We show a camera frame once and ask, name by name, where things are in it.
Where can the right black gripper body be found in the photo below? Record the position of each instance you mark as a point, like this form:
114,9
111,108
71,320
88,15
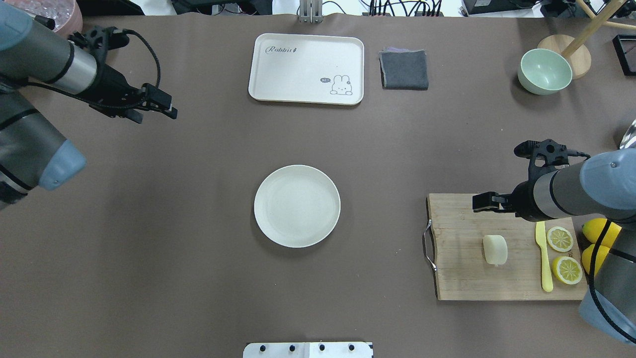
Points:
523,200

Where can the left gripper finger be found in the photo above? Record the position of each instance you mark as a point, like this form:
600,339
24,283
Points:
133,115
154,99

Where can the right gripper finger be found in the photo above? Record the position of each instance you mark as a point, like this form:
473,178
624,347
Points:
491,201

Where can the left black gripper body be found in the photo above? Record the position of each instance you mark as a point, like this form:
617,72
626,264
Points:
113,82

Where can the white steamed bun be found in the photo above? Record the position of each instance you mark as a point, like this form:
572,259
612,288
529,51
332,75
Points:
495,249

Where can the round cream plate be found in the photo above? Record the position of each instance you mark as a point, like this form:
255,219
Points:
297,206

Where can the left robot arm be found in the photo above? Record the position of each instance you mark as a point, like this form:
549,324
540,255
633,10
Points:
34,152

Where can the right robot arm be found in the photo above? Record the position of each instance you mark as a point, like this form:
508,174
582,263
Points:
565,183

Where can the cream rabbit serving tray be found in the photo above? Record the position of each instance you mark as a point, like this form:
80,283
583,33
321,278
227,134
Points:
315,69

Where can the upper lemon slice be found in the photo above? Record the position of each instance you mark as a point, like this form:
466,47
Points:
560,239

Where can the lemon slice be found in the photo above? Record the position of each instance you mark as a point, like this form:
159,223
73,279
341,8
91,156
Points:
567,270
560,239

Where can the bamboo cutting board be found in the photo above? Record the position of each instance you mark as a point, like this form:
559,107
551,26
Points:
462,272

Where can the upper whole lemon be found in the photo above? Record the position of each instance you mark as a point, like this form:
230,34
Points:
593,228

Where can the lower lemon slice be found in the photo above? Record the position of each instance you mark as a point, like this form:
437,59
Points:
567,270

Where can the yellow plastic knife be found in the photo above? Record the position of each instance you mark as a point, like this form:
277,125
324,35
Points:
540,237

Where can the pink bowl of ice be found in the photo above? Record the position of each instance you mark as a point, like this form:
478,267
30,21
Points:
62,16

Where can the silver metal scoop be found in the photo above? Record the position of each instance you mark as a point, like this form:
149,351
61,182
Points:
629,137

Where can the mint green bowl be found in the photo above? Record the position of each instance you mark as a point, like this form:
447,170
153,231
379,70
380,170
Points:
544,72

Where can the wooden mug tree stand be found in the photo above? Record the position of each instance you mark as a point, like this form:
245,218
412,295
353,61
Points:
573,49

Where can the dark grey folded cloth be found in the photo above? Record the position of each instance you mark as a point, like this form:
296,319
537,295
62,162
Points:
404,69

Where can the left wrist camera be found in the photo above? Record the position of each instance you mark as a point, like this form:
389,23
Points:
98,41

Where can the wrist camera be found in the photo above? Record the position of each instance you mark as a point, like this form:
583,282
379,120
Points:
545,157
98,41

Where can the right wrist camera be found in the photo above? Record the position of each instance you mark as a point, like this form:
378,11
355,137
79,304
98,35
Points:
545,157

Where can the aluminium frame post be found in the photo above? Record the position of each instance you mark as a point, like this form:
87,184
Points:
310,11

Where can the black picture frame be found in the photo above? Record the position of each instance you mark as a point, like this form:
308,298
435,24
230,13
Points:
625,47

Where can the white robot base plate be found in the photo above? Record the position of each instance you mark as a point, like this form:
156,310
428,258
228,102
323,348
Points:
342,349

